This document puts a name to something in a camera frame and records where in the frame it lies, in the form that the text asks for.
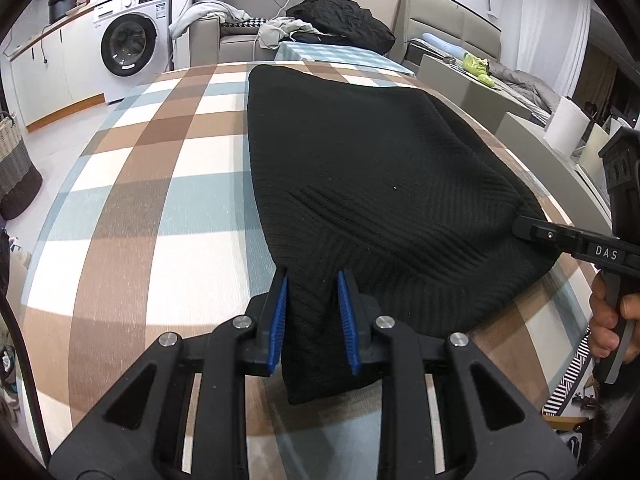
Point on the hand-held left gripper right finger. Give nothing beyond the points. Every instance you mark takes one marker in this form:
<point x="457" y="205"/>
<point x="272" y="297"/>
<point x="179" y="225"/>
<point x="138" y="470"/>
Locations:
<point x="350" y="330"/>

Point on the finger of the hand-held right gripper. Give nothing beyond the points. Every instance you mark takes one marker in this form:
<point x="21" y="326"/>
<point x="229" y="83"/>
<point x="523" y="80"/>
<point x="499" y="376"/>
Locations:
<point x="545" y="232"/>

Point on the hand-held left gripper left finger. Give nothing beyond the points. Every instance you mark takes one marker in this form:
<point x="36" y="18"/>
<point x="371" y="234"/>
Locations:
<point x="277" y="330"/>

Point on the black knit sweater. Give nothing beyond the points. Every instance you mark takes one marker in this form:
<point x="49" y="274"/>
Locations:
<point x="375" y="170"/>

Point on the pale clothes pile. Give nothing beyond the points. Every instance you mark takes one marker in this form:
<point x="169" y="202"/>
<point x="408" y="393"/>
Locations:
<point x="280" y="32"/>

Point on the person's right hand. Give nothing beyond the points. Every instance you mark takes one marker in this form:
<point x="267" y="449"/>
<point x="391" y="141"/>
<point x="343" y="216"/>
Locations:
<point x="602" y="330"/>

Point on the cream paper roll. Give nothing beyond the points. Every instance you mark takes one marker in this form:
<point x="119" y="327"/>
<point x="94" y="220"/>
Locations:
<point x="592" y="150"/>

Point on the white paper towel roll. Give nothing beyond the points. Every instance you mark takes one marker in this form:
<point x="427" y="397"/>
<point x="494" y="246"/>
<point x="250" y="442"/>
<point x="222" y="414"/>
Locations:
<point x="565" y="125"/>

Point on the black white striped rug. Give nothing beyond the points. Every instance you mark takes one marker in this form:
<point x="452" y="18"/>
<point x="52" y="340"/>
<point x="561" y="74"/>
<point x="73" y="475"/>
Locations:
<point x="570" y="375"/>

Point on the grey bedside cabinet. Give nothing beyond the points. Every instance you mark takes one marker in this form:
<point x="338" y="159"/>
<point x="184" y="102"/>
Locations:
<point x="450" y="85"/>

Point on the green plush toy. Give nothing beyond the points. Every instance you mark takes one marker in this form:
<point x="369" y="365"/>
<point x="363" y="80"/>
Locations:
<point x="475" y="65"/>

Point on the white curtain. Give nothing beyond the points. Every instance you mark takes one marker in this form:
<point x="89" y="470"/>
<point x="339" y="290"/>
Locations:
<point x="570" y="50"/>

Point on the brown blue checked tablecloth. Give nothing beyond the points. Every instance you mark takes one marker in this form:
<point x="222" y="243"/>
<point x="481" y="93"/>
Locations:
<point x="150" y="185"/>

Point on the grey bed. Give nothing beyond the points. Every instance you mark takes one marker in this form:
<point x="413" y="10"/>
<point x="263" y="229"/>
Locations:
<point x="440" y="25"/>

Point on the teal checked tablecloth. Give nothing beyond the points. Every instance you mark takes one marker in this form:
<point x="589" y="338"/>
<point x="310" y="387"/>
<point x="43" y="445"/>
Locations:
<point x="340" y="55"/>

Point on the grey sofa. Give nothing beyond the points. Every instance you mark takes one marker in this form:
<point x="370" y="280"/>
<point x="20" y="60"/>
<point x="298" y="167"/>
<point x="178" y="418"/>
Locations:
<point x="235" y="47"/>

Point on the black quilted jacket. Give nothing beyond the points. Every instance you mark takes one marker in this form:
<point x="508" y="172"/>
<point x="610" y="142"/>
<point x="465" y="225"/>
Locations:
<point x="345" y="22"/>

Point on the woven laundry basket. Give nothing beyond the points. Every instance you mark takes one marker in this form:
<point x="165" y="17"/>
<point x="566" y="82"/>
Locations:
<point x="17" y="170"/>

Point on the white washing machine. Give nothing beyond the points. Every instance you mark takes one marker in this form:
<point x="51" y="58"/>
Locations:
<point x="130" y="40"/>

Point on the white lower kitchen cabinet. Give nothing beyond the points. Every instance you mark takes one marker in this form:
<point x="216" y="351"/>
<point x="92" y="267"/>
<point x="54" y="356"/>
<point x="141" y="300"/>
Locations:
<point x="75" y="75"/>

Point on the white blanket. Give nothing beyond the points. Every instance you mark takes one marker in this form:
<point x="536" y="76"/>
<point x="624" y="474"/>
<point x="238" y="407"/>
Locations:
<point x="205" y="12"/>

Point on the dark cooking pot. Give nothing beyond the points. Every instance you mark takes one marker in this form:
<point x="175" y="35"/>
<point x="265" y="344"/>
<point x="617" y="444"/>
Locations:
<point x="62" y="7"/>

